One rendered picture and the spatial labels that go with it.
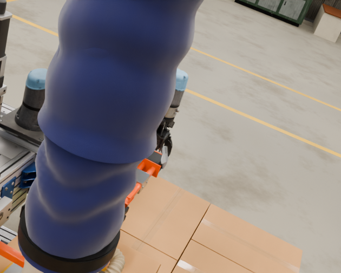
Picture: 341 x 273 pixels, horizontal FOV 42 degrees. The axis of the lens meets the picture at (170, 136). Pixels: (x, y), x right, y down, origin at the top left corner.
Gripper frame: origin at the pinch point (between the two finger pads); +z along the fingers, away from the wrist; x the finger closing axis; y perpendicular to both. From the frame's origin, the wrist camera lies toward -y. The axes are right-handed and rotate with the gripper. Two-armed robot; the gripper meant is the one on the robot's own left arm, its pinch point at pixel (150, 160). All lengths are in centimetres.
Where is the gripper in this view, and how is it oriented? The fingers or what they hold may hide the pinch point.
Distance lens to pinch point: 159.4
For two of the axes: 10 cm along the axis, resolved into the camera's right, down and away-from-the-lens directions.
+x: 9.0, 4.0, -1.6
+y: -3.2, 3.6, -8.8
